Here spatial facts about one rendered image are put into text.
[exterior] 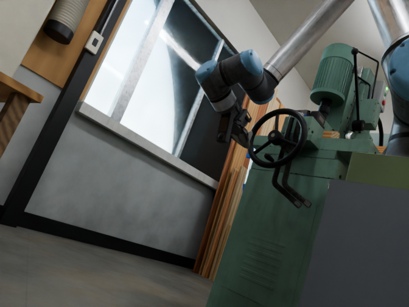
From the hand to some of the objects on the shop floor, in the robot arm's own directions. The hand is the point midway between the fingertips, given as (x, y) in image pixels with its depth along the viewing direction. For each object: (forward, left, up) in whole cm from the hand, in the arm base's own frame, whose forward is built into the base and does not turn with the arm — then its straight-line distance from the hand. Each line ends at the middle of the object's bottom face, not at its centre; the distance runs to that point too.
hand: (245, 147), depth 130 cm
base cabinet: (+3, -62, -69) cm, 93 cm away
